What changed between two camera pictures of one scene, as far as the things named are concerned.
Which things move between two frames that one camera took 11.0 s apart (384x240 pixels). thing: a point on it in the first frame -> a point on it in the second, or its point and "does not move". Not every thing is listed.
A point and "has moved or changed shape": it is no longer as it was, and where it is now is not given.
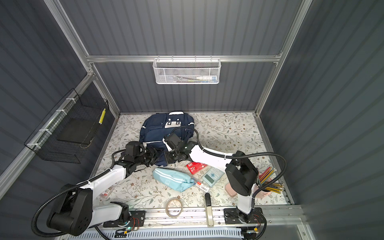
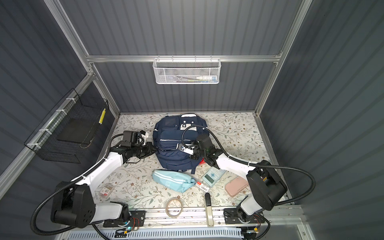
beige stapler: [210, 214] does not move
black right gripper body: [171, 156] -> [198, 152]
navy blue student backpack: [155, 127] has moved or changed shape
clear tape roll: [166, 205] does not move
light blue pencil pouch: [172, 179] does not move
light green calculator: [212, 176] does not move
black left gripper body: [149, 156] -> [142, 151]
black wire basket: [61, 137] does not move
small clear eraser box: [106, 193] does not move
